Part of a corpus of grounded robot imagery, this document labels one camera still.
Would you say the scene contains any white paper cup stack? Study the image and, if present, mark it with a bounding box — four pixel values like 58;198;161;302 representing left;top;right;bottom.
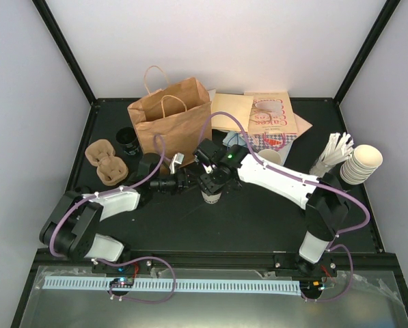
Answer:
258;149;282;165

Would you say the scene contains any yellow padded envelope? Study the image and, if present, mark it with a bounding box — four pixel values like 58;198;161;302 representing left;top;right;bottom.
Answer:
208;89;254;131

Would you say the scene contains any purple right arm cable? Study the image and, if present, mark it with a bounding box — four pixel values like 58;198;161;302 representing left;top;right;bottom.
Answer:
202;111;371;303

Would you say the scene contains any jar of white stirrers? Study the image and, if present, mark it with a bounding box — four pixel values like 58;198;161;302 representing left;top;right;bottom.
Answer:
309;132;354;177

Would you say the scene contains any right black frame post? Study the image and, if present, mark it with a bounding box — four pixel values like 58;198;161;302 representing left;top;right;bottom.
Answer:
334;0;400;105

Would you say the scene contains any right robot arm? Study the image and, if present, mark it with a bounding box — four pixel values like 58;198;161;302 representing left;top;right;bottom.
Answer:
193;139;350;277

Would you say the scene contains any black cup sleeve stack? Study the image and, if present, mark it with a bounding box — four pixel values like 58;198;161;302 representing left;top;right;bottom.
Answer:
115;127;140;156

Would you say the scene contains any cakes printed paper bag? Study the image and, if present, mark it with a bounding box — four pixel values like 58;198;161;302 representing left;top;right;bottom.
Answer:
244;92;298;135

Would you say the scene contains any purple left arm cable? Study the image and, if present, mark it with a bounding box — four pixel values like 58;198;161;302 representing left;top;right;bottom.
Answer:
48;133;176;303

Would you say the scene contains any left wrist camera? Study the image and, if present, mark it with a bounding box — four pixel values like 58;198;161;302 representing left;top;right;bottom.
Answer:
169;152;185;174

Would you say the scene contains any light blue cable duct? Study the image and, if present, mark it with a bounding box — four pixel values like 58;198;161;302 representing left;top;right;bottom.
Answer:
42;276;301;296

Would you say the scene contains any white lid stack on sleeve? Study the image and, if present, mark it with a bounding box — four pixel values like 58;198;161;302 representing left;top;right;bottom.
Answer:
340;144;383;185

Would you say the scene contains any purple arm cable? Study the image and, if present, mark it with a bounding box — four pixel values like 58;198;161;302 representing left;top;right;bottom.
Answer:
48;133;176;303
202;111;371;303

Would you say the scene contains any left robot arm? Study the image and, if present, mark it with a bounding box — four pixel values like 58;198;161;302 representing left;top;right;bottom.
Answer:
39;153;191;273

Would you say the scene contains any black frame post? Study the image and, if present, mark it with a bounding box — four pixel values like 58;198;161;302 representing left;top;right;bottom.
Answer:
32;0;96;105
334;0;400;105

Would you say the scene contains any brown cardboard cup carrier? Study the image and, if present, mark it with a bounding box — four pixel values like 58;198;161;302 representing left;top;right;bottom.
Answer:
85;139;128;187

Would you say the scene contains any single white paper cup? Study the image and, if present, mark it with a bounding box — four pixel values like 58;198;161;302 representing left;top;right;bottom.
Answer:
201;191;221;204

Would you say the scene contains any brown paper bag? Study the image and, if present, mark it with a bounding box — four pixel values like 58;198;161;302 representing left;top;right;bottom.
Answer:
127;77;212;165

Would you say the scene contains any blue checkered paper bag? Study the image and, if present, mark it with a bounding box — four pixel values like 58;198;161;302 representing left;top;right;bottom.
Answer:
247;133;298;151

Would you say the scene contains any tan flat paper bag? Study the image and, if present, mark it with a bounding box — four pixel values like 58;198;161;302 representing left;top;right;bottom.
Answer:
294;113;312;138

